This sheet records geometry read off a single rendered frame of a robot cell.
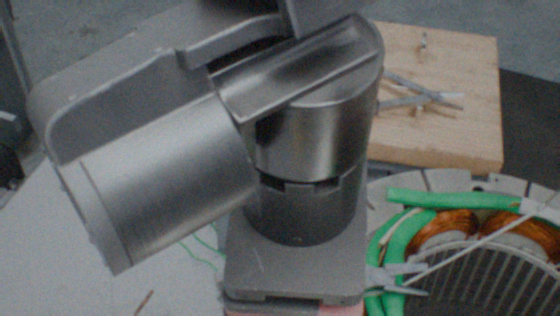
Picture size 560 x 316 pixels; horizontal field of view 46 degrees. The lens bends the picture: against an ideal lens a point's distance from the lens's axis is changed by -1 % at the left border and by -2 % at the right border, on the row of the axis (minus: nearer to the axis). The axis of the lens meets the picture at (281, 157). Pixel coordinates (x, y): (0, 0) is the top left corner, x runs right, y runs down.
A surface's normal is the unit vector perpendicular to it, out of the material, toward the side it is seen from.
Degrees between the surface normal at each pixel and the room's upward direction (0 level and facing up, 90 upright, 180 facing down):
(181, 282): 0
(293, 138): 97
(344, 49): 7
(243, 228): 7
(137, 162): 31
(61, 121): 68
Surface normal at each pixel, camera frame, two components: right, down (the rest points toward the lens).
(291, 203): -0.19, 0.80
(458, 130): 0.02, -0.67
